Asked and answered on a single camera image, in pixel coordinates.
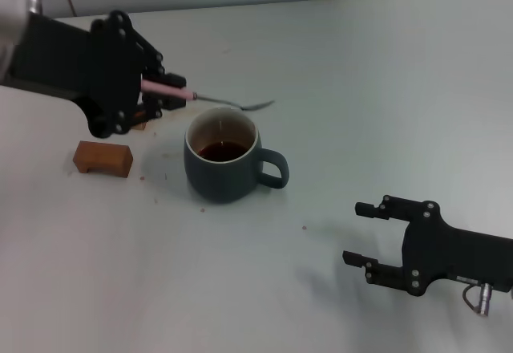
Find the grey ceramic cup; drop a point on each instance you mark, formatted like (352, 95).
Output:
(216, 180)

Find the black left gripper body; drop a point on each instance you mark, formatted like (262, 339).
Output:
(60, 60)

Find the arched brown wooden block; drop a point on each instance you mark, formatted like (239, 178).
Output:
(104, 156)

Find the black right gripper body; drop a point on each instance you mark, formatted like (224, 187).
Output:
(461, 256)

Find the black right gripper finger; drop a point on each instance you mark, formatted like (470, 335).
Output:
(393, 208)
(380, 274)

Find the dark brown coffee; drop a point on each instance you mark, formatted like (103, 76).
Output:
(222, 150)

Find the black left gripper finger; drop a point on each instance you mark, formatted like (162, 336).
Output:
(160, 104)
(154, 58)

